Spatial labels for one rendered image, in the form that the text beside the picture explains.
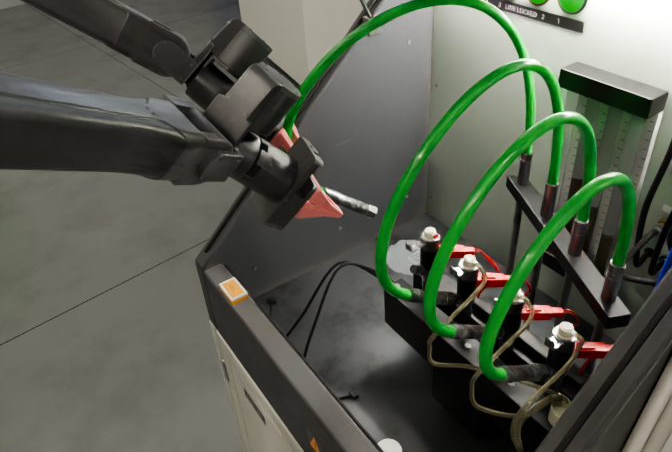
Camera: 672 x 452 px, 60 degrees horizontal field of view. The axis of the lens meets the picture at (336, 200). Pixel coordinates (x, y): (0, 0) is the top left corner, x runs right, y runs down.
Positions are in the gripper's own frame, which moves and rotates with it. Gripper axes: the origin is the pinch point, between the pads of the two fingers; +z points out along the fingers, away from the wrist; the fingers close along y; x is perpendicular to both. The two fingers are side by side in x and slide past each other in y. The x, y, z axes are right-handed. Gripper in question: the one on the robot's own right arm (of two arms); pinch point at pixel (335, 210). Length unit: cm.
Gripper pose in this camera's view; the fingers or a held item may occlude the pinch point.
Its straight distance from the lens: 75.4
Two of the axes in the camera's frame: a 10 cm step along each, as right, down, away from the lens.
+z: 7.1, 4.3, 5.6
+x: -3.2, -5.2, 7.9
